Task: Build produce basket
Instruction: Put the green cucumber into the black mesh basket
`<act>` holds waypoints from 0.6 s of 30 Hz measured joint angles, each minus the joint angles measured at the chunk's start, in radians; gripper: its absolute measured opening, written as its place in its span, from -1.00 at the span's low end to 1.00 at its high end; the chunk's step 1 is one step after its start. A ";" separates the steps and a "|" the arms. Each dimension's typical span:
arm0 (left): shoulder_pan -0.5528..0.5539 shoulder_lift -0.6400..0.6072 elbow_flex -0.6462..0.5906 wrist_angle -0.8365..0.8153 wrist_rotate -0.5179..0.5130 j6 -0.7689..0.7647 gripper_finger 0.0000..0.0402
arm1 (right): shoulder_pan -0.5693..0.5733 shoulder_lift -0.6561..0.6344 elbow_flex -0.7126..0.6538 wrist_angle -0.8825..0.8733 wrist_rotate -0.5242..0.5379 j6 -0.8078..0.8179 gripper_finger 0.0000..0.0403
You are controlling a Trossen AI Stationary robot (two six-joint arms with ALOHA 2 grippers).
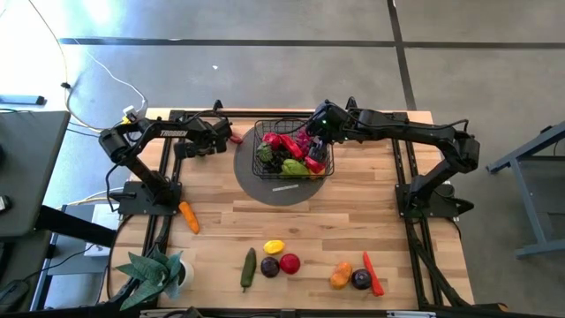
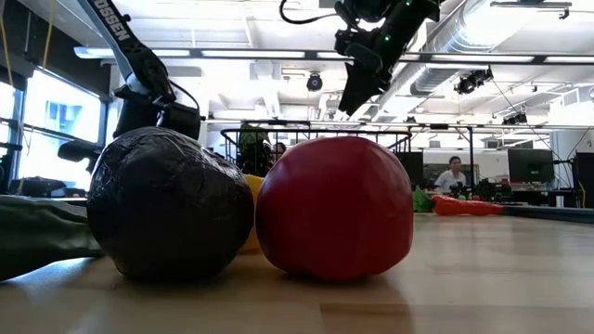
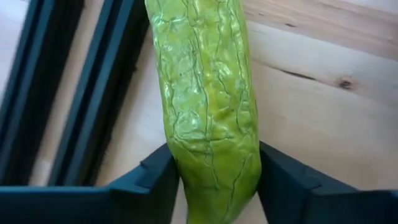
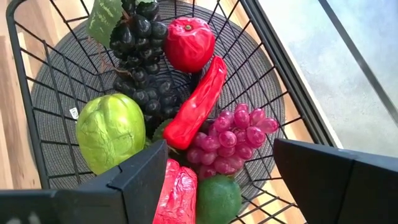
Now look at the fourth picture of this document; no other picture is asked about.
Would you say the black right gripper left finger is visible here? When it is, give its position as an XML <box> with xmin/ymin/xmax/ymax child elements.
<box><xmin>0</xmin><ymin>139</ymin><xmax>169</xmax><ymax>224</ymax></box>

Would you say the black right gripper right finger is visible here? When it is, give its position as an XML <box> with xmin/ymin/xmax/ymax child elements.
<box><xmin>272</xmin><ymin>138</ymin><xmax>398</xmax><ymax>224</ymax></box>

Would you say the light green cabbage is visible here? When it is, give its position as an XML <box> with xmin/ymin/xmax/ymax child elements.
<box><xmin>75</xmin><ymin>93</ymin><xmax>147</xmax><ymax>175</ymax></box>

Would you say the red bell pepper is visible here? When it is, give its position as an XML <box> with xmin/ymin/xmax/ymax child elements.
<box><xmin>152</xmin><ymin>158</ymin><xmax>198</xmax><ymax>224</ymax></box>

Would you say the pink grape bunch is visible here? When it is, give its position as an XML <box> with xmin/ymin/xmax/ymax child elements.
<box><xmin>186</xmin><ymin>103</ymin><xmax>280</xmax><ymax>181</ymax></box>

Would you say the black grape bunch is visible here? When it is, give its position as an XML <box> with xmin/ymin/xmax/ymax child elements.
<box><xmin>112</xmin><ymin>67</ymin><xmax>187</xmax><ymax>147</ymax></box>
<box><xmin>86</xmin><ymin>0</ymin><xmax>169</xmax><ymax>75</ymax></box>

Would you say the green lime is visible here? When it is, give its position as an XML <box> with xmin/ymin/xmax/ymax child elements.
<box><xmin>195</xmin><ymin>174</ymin><xmax>243</xmax><ymax>224</ymax></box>

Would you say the long red pepper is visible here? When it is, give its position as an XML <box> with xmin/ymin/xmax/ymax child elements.
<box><xmin>162</xmin><ymin>55</ymin><xmax>228</xmax><ymax>151</ymax></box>

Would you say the red apple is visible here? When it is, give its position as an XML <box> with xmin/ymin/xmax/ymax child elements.
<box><xmin>164</xmin><ymin>17</ymin><xmax>216</xmax><ymax>74</ymax></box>

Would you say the round grey woven placemat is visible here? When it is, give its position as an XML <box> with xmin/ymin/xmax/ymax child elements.
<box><xmin>30</xmin><ymin>0</ymin><xmax>285</xmax><ymax>215</ymax></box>

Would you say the black wire basket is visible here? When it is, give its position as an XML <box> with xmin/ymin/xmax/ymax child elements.
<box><xmin>5</xmin><ymin>0</ymin><xmax>312</xmax><ymax>224</ymax></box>

